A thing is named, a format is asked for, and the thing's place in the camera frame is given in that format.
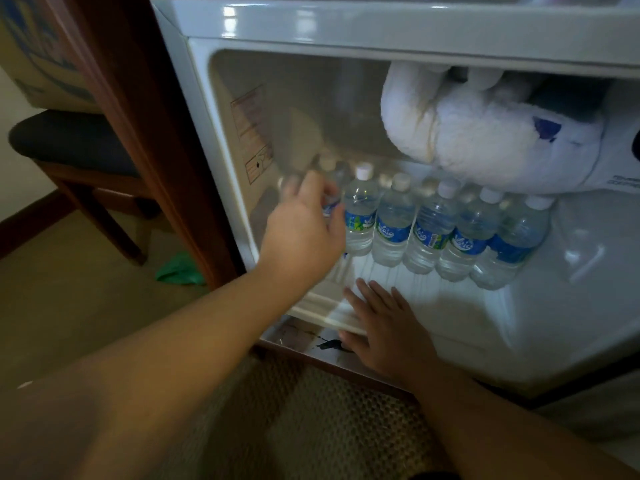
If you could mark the warning sticker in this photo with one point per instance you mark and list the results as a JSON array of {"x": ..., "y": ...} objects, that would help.
[{"x": 250, "y": 124}]

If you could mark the dark wooden baseboard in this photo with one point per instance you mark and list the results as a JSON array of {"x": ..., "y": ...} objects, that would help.
[{"x": 30, "y": 224}]

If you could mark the person's right hand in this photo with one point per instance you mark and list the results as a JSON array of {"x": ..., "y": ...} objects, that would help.
[{"x": 395, "y": 339}]

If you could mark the wooden chair with dark cushion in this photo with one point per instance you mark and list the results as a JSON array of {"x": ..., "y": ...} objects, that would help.
[{"x": 70, "y": 139}]

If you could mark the green plastic bag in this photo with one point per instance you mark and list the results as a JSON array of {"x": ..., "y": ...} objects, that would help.
[{"x": 180, "y": 272}]

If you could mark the temperature control dial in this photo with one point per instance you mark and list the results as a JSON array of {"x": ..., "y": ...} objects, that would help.
[{"x": 637, "y": 144}]

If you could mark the person's left hand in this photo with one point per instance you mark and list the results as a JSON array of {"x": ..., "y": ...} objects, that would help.
[{"x": 300, "y": 239}]

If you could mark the blue label water bottle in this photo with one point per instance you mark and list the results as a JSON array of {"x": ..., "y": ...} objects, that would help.
[{"x": 336, "y": 182}]

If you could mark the wooden table with yellow top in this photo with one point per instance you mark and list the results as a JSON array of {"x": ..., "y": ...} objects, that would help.
[{"x": 165, "y": 169}]

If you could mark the white mini fridge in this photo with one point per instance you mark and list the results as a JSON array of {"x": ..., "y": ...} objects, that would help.
[{"x": 550, "y": 319}]

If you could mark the person's right forearm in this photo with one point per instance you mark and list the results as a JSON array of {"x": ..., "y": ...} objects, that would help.
[{"x": 500, "y": 434}]

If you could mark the group of bottles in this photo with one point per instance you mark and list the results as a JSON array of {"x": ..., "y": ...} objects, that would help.
[{"x": 430, "y": 234}]

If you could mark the frosted freezer compartment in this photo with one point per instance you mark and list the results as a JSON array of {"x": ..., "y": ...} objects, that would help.
[{"x": 490, "y": 144}]

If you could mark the cardboard box with blue print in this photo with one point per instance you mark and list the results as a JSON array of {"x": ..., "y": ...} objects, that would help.
[{"x": 45, "y": 59}]

